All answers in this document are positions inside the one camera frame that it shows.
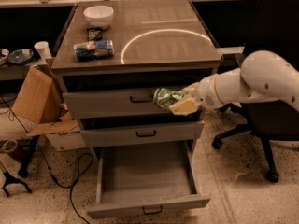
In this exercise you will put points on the black tripod stand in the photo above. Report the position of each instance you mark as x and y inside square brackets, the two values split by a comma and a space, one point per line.
[9, 179]

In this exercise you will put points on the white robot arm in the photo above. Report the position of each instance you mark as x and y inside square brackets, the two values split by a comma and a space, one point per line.
[263, 77]

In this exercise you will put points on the brown cardboard box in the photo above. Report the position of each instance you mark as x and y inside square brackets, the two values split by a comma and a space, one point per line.
[39, 101]

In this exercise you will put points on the black office chair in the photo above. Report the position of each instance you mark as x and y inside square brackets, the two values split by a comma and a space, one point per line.
[275, 28]

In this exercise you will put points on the grey open bottom drawer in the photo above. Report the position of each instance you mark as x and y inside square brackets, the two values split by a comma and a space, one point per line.
[146, 179]

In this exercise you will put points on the white paper cup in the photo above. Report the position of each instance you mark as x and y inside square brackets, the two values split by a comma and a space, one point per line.
[42, 47]

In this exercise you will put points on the black table leg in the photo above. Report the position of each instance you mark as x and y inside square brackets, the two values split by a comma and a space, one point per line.
[28, 156]

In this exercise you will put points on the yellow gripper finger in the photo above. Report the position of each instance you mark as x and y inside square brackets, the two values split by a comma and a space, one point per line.
[190, 89]
[185, 106]

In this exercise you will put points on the grey bowl at left edge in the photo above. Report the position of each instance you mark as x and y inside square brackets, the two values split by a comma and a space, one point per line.
[3, 56]

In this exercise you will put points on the grey drawer cabinet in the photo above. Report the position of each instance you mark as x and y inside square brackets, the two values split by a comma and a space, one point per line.
[157, 43]

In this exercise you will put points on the grey top drawer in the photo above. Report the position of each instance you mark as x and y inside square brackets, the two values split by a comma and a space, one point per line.
[112, 103]

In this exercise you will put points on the grey middle drawer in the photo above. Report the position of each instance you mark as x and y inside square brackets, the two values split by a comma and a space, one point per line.
[144, 134]

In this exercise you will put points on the blue soda can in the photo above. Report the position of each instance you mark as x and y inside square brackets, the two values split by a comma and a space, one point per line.
[94, 49]

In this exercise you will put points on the dark blue plate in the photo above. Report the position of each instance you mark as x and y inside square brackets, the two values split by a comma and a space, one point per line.
[20, 57]

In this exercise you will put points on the white printed cardboard box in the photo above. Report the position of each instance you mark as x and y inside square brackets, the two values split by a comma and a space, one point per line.
[63, 141]

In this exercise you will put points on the green soda can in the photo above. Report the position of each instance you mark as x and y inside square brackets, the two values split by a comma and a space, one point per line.
[164, 97]

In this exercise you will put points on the white bowl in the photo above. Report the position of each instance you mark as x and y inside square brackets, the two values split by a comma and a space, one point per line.
[99, 16]

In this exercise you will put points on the small dark snack packet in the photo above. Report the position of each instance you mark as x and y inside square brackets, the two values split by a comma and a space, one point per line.
[94, 34]

